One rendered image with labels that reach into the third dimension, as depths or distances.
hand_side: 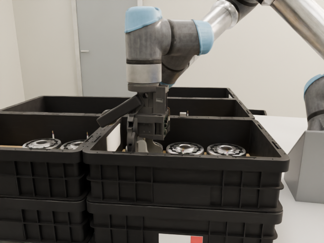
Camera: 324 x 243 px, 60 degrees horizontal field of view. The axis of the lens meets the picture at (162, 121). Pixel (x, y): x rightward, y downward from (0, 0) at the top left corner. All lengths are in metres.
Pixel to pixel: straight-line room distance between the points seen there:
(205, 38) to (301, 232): 0.51
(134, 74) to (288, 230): 0.52
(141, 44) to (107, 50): 3.72
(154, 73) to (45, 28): 4.33
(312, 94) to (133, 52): 0.61
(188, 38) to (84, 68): 3.93
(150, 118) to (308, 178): 0.50
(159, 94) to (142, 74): 0.06
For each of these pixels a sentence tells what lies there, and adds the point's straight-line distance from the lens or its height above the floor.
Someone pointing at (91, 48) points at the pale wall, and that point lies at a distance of 4.41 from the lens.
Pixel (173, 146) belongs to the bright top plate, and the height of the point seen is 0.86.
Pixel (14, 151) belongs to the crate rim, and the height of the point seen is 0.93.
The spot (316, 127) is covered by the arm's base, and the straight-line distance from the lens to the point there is 0.94.
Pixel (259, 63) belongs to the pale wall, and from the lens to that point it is 3.89.
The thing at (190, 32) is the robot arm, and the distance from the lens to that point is 0.62.
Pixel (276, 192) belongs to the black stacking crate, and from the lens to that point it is 0.60.
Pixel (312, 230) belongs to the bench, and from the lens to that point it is 0.81.
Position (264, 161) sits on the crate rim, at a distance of 0.55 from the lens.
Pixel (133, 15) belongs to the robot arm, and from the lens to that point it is 0.58.
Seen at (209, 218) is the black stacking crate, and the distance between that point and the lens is 0.59.
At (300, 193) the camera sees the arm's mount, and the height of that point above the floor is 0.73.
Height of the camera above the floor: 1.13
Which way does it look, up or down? 15 degrees down
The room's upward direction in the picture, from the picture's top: straight up
